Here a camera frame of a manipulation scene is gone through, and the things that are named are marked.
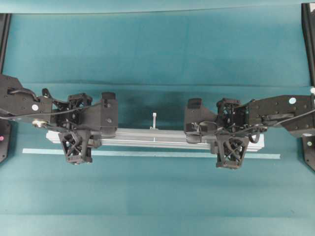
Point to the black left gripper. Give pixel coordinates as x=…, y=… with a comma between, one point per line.
x=79, y=123

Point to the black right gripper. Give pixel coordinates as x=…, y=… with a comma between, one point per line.
x=230, y=125

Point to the large silver aluminium rail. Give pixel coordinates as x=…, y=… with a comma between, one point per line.
x=152, y=138

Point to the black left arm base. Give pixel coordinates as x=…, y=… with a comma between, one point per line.
x=5, y=132

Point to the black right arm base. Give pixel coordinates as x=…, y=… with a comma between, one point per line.
x=309, y=151

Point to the teal table cloth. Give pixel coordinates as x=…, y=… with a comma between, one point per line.
x=155, y=62

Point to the thin teal marker strip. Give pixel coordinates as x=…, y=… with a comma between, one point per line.
x=149, y=154

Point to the middle white cable tie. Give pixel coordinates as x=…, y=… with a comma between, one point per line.
x=154, y=123

